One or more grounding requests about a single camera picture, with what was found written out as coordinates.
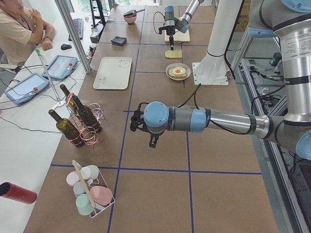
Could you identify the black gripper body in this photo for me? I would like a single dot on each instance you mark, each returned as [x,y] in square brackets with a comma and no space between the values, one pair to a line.
[171,33]
[154,135]

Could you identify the cream bear tray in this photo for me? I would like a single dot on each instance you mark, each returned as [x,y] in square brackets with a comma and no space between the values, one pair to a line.
[113,73]

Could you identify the wooden cutting board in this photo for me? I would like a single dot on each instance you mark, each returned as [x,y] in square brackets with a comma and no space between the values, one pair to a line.
[180,37]

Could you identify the fried egg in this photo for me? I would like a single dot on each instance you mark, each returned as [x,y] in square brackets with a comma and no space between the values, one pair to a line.
[178,71]

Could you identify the white plate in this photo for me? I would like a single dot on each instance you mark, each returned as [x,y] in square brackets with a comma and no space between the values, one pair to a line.
[178,65]

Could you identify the pink bowl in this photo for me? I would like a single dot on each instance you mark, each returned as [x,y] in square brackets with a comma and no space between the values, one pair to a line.
[130,18]

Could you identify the metal scoop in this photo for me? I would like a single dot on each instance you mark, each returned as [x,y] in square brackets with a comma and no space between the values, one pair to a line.
[132,12]

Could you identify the grey folded cloth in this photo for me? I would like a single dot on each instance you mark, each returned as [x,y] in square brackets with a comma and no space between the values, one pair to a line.
[119,41]

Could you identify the white cup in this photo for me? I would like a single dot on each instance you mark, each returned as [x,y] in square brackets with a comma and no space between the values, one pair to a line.
[89,172]

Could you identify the cardboard box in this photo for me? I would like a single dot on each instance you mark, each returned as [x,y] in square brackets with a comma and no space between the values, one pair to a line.
[244,17]

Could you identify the green wine bottle middle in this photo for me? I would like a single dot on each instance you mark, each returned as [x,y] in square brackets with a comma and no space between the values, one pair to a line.
[87,115]

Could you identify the green wine bottle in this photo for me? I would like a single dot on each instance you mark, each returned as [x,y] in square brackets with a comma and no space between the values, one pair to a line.
[65,126]
[66,93]
[87,115]

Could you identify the black power strip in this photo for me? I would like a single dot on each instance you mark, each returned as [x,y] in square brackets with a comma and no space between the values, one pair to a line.
[96,33]

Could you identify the green wine bottle front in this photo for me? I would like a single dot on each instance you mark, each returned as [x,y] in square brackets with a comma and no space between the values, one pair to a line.
[65,126]

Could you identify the green wine bottle rear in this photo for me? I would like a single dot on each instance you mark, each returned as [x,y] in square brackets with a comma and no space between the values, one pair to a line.
[66,93]

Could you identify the grey cup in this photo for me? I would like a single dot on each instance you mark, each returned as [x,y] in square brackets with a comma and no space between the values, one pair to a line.
[78,189]

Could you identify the light pink cup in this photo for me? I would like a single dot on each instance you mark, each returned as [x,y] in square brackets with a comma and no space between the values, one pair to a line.
[72,178]

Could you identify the black keyboard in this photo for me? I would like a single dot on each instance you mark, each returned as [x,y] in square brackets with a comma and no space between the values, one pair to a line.
[79,26]

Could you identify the mint green cup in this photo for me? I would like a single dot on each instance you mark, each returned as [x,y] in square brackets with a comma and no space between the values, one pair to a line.
[83,205]

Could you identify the black computer mouse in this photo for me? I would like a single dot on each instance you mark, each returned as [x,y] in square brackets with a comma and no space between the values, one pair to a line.
[65,47]

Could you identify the far blue teach pendant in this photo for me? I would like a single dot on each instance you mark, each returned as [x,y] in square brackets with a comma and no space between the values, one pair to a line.
[61,66]

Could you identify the blue teach pendant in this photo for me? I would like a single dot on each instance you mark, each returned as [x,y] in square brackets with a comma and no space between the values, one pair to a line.
[61,66]
[27,89]

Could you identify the metal rod with green tip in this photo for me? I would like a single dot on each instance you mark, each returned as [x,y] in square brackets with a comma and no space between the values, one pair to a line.
[60,103]

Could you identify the near blue teach pendant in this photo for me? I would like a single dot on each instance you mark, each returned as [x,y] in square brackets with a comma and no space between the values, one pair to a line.
[27,89]

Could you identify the seated person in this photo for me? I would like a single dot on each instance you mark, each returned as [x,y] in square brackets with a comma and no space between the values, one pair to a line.
[22,30]

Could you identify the red cylinder tube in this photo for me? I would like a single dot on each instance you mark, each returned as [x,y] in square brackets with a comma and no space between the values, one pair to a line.
[14,192]

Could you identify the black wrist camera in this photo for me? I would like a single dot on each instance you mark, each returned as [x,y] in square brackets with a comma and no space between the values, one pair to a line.
[161,29]
[137,120]

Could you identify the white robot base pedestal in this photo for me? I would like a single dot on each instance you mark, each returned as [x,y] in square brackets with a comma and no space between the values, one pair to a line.
[211,70]

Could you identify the copper wire bottle rack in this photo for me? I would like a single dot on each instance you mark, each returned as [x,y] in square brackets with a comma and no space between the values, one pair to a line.
[88,134]

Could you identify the wooden rack handle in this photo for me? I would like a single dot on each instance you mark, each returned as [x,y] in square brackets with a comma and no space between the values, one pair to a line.
[75,164]

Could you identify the aluminium frame post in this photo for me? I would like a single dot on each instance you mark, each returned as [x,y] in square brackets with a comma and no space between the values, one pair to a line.
[65,14]

